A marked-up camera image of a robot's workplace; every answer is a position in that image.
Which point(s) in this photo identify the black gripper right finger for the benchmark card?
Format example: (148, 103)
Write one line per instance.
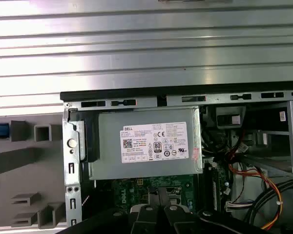
(178, 219)

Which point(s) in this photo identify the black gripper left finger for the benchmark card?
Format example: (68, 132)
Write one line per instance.
(144, 219)

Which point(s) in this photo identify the hard disk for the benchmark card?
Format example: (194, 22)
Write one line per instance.
(0, 130)

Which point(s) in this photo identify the green motherboard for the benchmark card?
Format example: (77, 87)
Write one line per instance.
(127, 185)

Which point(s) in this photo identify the grey power supply unit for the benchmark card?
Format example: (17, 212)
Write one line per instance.
(112, 168)

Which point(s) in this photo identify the grey parts rack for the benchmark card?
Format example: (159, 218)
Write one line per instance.
(27, 170)

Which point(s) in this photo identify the black PC case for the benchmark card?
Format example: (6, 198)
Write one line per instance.
(112, 94)

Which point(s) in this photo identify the metal optical drive cage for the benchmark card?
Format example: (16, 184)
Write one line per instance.
(291, 136)

